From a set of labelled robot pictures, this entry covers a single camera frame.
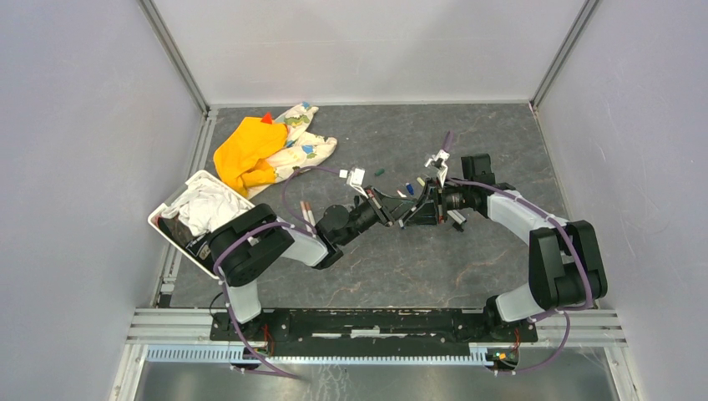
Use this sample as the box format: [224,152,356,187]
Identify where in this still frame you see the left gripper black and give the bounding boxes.
[339,185,418,246]

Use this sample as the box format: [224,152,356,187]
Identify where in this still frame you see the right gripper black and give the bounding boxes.
[402,178,473,227]

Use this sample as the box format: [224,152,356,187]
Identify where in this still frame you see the white pen yellow tip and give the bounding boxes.
[394,190,417,219]

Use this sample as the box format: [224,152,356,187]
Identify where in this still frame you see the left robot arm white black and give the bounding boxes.
[207,186,417,341]

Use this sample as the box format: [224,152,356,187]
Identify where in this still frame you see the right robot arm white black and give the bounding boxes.
[397,151,608,341]

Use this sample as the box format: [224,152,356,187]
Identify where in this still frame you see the cream patterned cloth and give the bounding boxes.
[243,102,338,200]

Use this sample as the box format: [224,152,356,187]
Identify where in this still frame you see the yellow orange cloth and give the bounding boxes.
[213,113,288,197]

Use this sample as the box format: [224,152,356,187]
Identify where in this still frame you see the white cloth in basket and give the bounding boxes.
[159,174,254,235]

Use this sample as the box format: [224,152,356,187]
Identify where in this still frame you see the black garment in basket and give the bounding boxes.
[157,217,211,263]

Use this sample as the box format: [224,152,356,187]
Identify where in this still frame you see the white laundry basket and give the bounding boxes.
[148,170,255,279]

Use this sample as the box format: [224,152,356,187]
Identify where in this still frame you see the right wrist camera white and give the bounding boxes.
[424,149,450,186]

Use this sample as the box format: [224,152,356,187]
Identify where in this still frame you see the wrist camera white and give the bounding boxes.
[424,149,450,186]
[346,168,366,190]

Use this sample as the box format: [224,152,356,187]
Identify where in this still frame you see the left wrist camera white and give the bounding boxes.
[346,168,366,190]

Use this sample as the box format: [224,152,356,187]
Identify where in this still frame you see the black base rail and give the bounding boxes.
[210,308,539,357]

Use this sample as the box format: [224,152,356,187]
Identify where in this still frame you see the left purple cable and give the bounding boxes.
[212,165,350,380]

